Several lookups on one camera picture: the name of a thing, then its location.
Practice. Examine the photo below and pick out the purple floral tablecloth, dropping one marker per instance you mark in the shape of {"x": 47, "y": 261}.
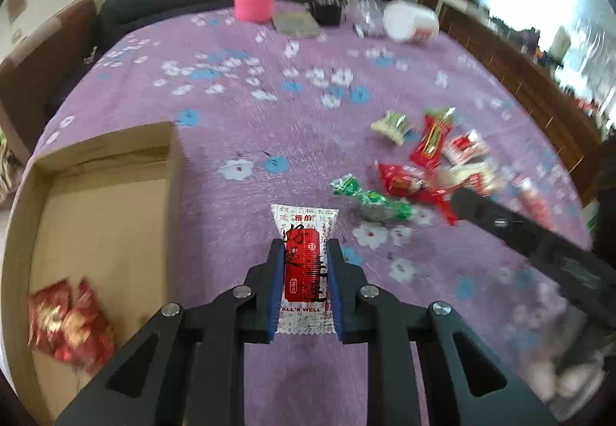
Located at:
{"x": 269, "y": 127}

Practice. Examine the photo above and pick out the green candy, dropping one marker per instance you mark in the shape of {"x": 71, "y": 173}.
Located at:
{"x": 347, "y": 185}
{"x": 382, "y": 205}

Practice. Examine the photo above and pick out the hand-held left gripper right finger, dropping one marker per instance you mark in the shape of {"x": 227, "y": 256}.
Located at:
{"x": 337, "y": 296}

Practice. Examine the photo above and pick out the pale snack packet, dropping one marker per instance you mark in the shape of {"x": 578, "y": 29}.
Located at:
{"x": 474, "y": 176}

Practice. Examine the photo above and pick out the plain red snack packet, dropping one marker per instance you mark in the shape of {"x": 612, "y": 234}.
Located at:
{"x": 440, "y": 207}
{"x": 402, "y": 180}

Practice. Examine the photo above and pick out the red snack packet white edges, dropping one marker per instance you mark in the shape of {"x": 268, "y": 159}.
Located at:
{"x": 464, "y": 149}

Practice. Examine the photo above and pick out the pink and white snack packet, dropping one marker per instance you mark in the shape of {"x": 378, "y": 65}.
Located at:
{"x": 529, "y": 202}

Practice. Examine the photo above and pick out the white plastic tub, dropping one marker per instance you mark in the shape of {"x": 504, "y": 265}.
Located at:
{"x": 409, "y": 21}

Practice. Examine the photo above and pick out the white and red snack packet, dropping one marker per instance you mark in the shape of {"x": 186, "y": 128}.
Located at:
{"x": 303, "y": 262}

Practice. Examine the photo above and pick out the white box on sill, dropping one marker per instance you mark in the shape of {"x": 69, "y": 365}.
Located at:
{"x": 462, "y": 4}

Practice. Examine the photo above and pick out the red and gold snack packet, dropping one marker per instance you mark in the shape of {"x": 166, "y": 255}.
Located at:
{"x": 45, "y": 315}
{"x": 86, "y": 334}

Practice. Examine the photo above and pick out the brown armchair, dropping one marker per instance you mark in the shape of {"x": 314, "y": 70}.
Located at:
{"x": 43, "y": 69}

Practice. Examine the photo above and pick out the black charger block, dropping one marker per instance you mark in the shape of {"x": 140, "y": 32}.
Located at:
{"x": 325, "y": 9}

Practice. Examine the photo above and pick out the clear plastic jar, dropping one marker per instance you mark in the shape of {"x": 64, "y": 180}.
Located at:
{"x": 362, "y": 12}

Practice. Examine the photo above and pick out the person's right hand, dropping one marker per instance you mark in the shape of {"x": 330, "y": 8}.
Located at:
{"x": 572, "y": 378}

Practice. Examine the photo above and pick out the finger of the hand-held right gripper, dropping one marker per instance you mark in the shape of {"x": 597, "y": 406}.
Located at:
{"x": 491, "y": 214}

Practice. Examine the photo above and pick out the patterned bag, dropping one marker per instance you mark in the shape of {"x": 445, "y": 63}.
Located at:
{"x": 6, "y": 166}

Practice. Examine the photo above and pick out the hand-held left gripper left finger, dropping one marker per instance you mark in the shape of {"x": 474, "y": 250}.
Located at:
{"x": 273, "y": 296}

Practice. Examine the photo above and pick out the shallow cardboard box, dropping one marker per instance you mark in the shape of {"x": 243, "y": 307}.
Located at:
{"x": 106, "y": 219}

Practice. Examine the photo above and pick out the green and white snack packet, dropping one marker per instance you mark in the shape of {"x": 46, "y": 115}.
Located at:
{"x": 392, "y": 125}

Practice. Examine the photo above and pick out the long red snack packet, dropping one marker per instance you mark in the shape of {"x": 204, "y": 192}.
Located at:
{"x": 432, "y": 142}

